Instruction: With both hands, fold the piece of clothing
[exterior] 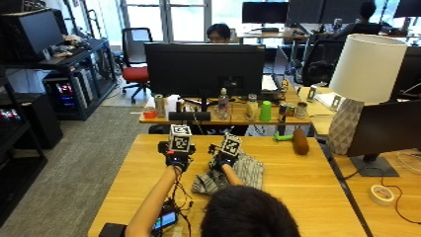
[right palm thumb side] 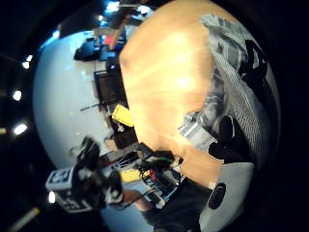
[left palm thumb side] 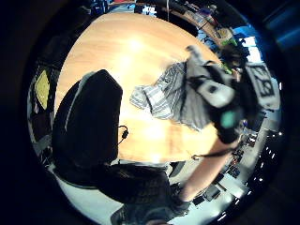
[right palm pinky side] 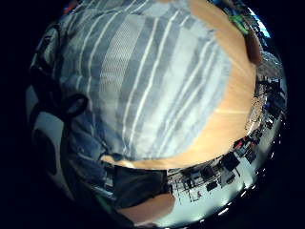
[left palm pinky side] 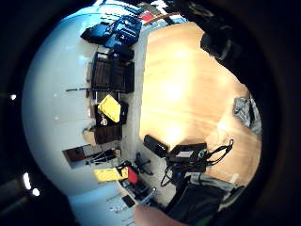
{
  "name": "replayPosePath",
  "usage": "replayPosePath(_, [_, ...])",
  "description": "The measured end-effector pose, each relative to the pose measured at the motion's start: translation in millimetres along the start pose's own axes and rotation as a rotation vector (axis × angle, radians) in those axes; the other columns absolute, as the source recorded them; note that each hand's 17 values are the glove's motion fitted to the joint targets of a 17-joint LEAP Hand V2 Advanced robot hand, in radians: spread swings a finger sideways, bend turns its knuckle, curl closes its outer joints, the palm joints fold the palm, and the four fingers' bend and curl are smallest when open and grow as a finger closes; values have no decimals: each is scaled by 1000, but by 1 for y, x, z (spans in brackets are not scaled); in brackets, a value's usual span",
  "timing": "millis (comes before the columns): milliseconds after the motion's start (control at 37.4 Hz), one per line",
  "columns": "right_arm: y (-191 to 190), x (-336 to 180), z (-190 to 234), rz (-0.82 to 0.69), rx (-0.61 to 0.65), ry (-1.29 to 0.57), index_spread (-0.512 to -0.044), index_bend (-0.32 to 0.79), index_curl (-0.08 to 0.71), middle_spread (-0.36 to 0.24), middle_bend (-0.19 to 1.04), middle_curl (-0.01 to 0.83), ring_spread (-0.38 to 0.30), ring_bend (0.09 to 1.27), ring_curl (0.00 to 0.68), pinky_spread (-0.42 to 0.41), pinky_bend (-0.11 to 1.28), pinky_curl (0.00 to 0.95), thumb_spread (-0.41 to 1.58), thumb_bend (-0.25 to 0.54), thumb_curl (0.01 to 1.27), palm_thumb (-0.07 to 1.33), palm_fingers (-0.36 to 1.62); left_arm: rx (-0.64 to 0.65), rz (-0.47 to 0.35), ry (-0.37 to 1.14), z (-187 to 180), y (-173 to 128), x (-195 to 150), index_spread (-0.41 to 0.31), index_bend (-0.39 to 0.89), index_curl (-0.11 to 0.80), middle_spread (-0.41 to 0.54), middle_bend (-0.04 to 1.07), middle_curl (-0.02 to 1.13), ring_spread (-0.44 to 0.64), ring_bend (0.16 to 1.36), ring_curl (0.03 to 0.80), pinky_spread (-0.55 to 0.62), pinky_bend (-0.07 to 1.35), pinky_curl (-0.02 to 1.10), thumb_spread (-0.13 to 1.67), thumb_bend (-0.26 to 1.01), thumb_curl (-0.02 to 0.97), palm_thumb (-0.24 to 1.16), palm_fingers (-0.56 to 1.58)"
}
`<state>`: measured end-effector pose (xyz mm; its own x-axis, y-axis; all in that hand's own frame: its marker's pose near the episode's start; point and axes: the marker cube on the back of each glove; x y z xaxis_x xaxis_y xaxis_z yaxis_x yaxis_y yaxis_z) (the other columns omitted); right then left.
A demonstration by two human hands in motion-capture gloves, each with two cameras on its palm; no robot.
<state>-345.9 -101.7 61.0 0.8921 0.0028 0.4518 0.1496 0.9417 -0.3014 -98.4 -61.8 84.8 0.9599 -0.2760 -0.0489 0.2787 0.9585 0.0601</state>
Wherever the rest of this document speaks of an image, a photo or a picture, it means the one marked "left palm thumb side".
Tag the grey palm camera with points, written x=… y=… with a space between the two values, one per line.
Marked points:
x=217 y=92

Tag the cluttered wooden desk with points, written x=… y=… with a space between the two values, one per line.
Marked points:
x=207 y=23

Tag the white marker cube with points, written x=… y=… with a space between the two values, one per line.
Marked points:
x=264 y=86

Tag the the person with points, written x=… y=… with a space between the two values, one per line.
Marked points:
x=140 y=187

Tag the grey striped shirt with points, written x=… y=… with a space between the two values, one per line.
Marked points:
x=175 y=93

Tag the yellow chair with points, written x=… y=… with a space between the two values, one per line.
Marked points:
x=42 y=89

